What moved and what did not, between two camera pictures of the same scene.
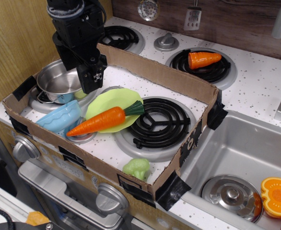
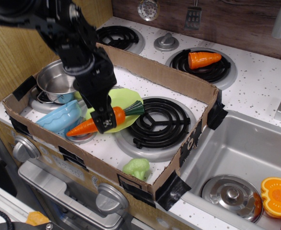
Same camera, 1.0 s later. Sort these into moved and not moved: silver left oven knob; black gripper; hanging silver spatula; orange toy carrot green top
Moved: black gripper
Not moved: hanging silver spatula; silver left oven knob; orange toy carrot green top
